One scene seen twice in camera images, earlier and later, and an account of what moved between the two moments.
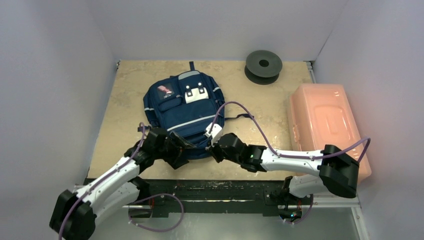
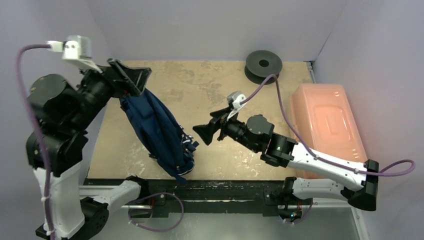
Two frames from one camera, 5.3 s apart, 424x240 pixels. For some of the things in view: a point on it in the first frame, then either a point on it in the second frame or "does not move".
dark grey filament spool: (263, 67) does not move
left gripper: (175, 160) → (135, 77)
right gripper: (216, 149) → (221, 124)
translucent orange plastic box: (322, 116) does not move
